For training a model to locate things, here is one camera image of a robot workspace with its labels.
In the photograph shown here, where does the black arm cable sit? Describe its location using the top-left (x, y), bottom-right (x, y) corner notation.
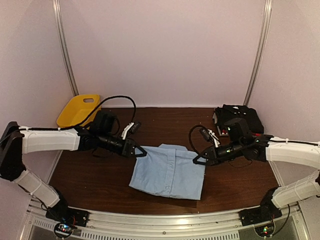
top-left (58, 95), bottom-right (138, 131)
top-left (188, 124), bottom-right (253, 168)

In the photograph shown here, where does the aluminium corner post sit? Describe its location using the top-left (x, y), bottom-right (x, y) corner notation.
top-left (52, 0), bottom-right (79, 97)
top-left (243, 0), bottom-right (273, 106)

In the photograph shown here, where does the aluminium front rail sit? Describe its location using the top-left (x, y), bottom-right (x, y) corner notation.
top-left (17, 199), bottom-right (311, 240)

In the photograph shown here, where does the aluminium left corner post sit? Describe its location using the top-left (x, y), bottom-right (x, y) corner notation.
top-left (52, 0), bottom-right (79, 97)

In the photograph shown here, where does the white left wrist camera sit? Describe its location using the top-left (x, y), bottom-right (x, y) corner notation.
top-left (120, 121), bottom-right (142, 140)

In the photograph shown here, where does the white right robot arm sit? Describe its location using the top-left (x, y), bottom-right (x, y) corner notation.
top-left (192, 118), bottom-right (320, 221)

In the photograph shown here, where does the yellow plastic basket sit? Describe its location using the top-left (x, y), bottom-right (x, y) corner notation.
top-left (56, 94), bottom-right (100, 128)

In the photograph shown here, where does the light blue long sleeve shirt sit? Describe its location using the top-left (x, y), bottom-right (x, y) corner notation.
top-left (129, 143), bottom-right (206, 201)

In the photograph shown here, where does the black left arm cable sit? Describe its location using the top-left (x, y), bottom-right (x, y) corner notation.
top-left (58, 95), bottom-right (138, 131)

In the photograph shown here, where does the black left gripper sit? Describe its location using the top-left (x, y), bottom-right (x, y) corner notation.
top-left (98, 130), bottom-right (147, 158)

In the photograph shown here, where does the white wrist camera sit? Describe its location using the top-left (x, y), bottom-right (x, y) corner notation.
top-left (120, 121), bottom-right (142, 140)
top-left (199, 127), bottom-right (221, 148)

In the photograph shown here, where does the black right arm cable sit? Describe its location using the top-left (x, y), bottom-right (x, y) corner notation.
top-left (188, 124), bottom-right (253, 168)

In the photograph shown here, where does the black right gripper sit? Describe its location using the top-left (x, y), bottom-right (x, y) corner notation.
top-left (193, 140), bottom-right (245, 167)

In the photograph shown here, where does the black folded button shirt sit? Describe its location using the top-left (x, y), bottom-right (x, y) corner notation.
top-left (212, 104), bottom-right (264, 134)

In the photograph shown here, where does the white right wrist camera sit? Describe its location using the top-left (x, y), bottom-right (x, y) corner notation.
top-left (199, 127), bottom-right (221, 148)

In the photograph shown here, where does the aluminium right corner post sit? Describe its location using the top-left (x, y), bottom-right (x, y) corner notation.
top-left (243, 0), bottom-right (273, 106)

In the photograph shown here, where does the red black plaid folded shirt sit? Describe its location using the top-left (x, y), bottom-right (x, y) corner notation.
top-left (217, 126), bottom-right (228, 137)

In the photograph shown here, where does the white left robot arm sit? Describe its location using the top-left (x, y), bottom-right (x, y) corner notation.
top-left (0, 110), bottom-right (147, 222)

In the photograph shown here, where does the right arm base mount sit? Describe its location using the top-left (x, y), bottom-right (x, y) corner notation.
top-left (238, 206), bottom-right (282, 227)

